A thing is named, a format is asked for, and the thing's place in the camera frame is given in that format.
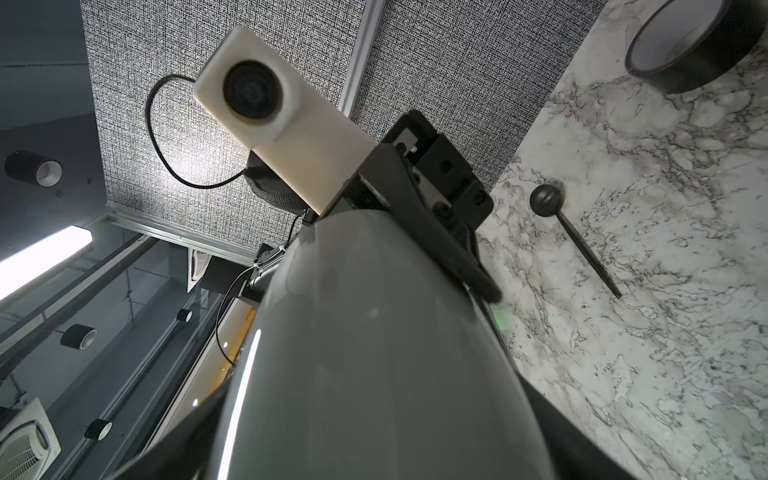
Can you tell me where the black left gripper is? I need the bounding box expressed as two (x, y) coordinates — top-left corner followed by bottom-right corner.
(347, 110), (503, 303)

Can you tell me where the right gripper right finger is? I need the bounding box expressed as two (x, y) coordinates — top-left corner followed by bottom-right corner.
(517, 374), (634, 480)

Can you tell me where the black measuring spoon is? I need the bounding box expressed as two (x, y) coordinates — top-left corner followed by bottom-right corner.
(529, 184), (622, 298)

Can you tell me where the cream mug grey handle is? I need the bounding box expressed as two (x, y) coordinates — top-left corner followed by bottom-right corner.
(205, 210), (556, 479)

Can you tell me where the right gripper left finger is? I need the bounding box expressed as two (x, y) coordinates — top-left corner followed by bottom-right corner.
(110, 383), (230, 479)

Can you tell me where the black tape roll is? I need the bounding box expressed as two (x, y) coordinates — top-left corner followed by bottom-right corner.
(625, 0), (767, 94)

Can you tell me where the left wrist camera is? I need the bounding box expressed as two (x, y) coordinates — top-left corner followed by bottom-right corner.
(193, 27), (376, 215)

